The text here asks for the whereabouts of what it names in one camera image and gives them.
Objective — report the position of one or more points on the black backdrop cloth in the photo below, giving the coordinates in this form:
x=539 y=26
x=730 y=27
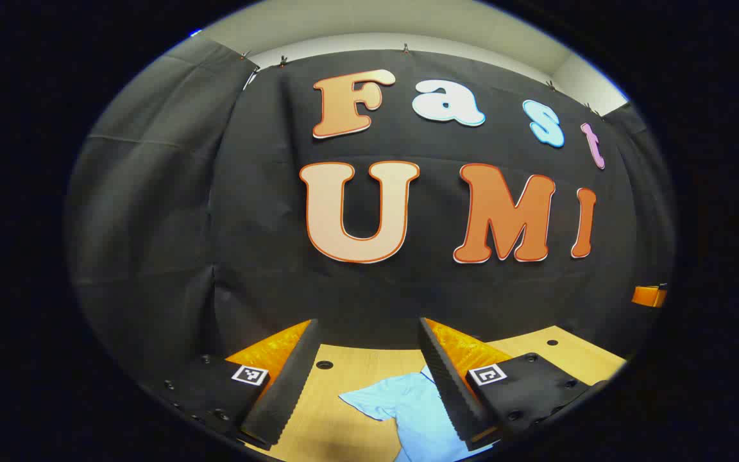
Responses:
x=247 y=224

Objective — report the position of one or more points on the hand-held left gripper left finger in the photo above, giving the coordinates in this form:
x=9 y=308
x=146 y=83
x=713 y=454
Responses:
x=286 y=398

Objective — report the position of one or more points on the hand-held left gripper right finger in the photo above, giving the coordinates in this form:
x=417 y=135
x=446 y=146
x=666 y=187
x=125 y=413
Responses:
x=450 y=391

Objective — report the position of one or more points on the light blue T-shirt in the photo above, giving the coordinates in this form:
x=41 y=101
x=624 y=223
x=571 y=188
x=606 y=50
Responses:
x=408 y=410

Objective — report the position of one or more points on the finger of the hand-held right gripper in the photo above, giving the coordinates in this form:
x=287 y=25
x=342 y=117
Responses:
x=648 y=296

